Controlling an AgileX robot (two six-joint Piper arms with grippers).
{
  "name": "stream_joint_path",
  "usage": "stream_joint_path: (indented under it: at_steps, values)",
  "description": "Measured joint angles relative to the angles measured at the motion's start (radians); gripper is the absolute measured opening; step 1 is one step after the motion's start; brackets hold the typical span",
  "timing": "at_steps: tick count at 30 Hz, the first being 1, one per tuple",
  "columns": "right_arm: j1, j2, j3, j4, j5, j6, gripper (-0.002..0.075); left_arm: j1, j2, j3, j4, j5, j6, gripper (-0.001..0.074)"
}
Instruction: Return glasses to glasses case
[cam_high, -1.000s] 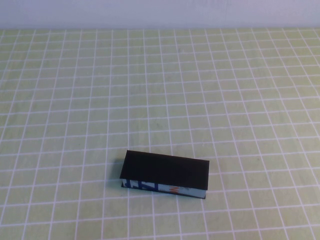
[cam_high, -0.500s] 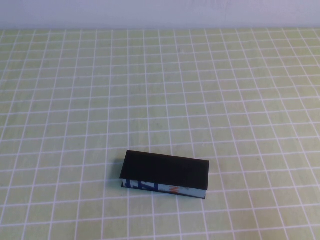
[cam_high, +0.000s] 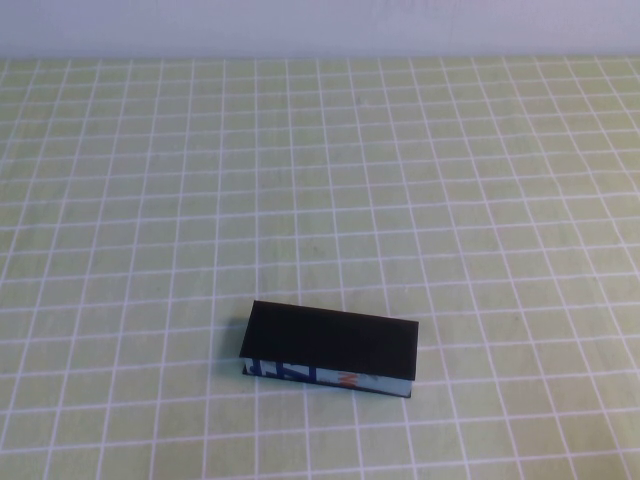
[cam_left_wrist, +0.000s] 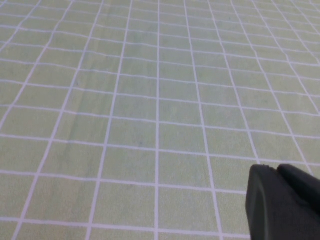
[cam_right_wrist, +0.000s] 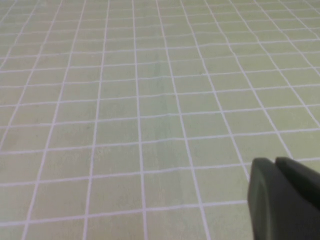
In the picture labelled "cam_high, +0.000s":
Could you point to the black glasses case blue print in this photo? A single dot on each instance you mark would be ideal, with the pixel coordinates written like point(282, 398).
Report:
point(330, 340)

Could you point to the green white checked tablecloth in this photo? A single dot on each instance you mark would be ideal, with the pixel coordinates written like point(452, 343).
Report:
point(200, 175)

